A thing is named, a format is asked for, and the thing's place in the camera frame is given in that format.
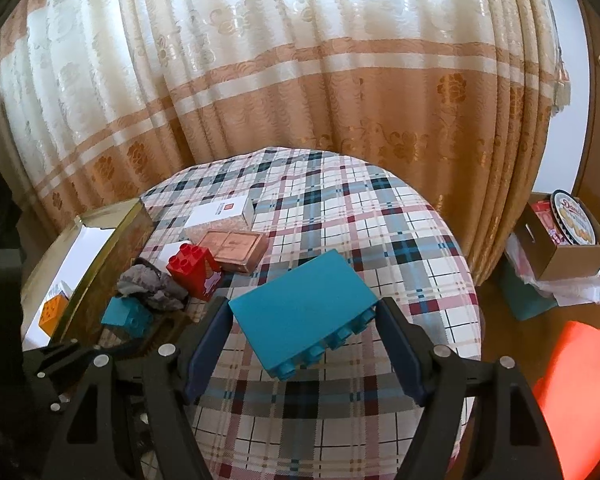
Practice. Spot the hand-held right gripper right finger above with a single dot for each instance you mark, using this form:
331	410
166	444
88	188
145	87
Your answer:
402	350

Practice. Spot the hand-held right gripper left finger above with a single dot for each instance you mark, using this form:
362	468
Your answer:
205	350

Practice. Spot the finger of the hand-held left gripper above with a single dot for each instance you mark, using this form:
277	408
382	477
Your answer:
55	365

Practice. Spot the small teal building block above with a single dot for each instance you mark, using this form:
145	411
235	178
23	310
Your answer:
120	312

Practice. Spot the grey marbled stone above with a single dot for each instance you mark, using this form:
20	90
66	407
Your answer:
150	285

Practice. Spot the red building block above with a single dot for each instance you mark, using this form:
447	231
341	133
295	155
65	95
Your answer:
190	265

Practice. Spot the large teal building block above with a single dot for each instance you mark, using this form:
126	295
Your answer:
300	300

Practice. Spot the gold patterned tin box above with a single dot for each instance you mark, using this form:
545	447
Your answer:
115	245

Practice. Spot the orange building block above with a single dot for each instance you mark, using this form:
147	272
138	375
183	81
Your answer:
52	312

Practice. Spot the copper coloured box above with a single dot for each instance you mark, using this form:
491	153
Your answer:
230	250

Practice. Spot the small plain white box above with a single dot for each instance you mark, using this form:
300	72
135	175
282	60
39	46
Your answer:
167	252

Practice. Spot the teal box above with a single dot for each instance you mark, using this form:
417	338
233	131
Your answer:
525	300

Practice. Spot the white box with red mark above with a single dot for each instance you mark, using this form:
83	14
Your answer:
215	215

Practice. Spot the white plastic bag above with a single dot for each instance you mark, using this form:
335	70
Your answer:
575	290

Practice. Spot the brown cardboard box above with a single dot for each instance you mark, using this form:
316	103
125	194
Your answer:
570	260

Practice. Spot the red packet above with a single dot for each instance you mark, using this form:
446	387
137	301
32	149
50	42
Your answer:
545	220

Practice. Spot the round blue cookie tin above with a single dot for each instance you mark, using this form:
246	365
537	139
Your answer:
572	217

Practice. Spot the cream and orange curtain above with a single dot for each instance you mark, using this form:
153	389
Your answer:
280	60

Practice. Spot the curtain tassel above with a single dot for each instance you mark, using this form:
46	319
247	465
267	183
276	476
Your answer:
561	90

